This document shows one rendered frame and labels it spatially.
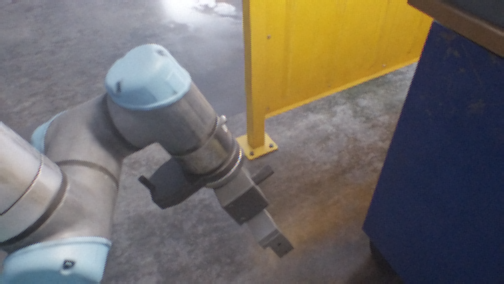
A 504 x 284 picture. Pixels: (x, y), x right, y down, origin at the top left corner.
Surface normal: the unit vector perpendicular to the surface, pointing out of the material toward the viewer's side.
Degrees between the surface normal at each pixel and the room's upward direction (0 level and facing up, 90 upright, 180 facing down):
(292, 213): 0
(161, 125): 90
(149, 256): 0
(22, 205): 76
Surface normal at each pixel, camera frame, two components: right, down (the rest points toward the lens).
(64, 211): 0.85, 0.04
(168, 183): -0.43, -0.61
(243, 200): 0.40, 0.54
